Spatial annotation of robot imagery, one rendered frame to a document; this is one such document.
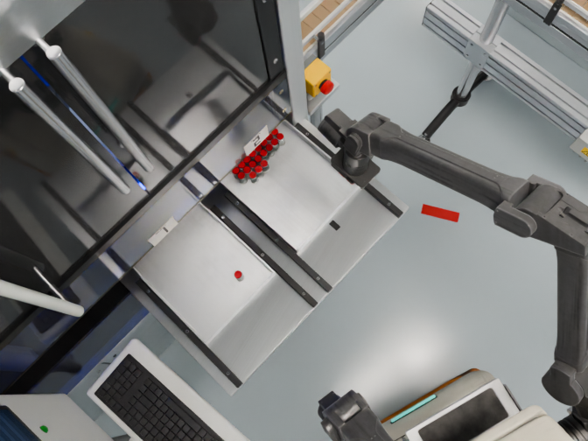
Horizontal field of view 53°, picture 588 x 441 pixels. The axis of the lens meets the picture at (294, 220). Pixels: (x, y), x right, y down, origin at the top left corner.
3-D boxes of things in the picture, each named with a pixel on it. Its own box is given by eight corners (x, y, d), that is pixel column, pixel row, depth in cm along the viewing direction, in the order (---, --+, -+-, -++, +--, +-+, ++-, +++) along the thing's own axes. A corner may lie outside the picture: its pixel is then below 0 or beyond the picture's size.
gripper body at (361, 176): (348, 143, 138) (349, 130, 131) (381, 171, 136) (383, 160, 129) (329, 162, 137) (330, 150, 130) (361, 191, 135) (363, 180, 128)
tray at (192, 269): (123, 258, 164) (119, 255, 160) (191, 193, 168) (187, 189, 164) (207, 344, 156) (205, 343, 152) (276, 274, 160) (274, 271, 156)
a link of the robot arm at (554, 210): (586, 235, 86) (620, 199, 91) (504, 208, 96) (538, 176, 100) (579, 413, 112) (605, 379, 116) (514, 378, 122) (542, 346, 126)
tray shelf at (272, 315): (113, 272, 165) (110, 271, 163) (286, 104, 176) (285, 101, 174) (232, 396, 154) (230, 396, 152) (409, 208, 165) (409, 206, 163)
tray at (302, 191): (211, 175, 169) (208, 171, 165) (273, 113, 173) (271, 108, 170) (297, 253, 161) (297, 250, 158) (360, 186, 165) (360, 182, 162)
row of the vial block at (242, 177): (238, 181, 168) (235, 175, 163) (281, 137, 170) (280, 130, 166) (243, 185, 167) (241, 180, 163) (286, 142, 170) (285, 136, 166)
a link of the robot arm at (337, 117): (360, 144, 117) (388, 123, 120) (320, 105, 119) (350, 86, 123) (345, 174, 127) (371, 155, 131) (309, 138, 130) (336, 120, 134)
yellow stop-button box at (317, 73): (295, 83, 166) (294, 70, 159) (312, 66, 168) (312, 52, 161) (315, 99, 165) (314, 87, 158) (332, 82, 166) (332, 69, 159)
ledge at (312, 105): (276, 87, 177) (276, 84, 175) (306, 59, 179) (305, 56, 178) (310, 115, 174) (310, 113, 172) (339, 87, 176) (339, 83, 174)
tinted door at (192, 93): (149, 192, 133) (16, 48, 76) (281, 66, 140) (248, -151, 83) (150, 194, 133) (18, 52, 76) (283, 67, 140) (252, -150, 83)
